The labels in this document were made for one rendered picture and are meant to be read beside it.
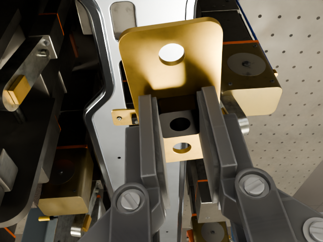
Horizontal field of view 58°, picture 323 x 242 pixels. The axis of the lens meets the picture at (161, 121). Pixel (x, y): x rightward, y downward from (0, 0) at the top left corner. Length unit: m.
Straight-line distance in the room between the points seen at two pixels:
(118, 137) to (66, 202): 0.16
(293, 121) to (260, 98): 0.66
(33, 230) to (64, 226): 0.23
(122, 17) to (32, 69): 0.14
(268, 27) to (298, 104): 0.34
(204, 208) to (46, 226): 0.47
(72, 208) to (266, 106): 0.41
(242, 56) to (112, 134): 0.27
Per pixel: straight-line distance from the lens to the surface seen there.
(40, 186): 0.60
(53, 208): 0.63
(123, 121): 0.52
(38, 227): 0.97
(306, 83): 0.99
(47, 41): 0.44
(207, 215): 0.81
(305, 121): 1.14
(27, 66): 0.41
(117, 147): 0.58
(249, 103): 0.46
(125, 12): 0.41
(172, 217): 0.87
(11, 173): 0.42
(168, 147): 0.15
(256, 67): 0.48
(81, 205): 0.62
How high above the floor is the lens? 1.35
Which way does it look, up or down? 42 degrees down
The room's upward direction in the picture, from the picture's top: 175 degrees clockwise
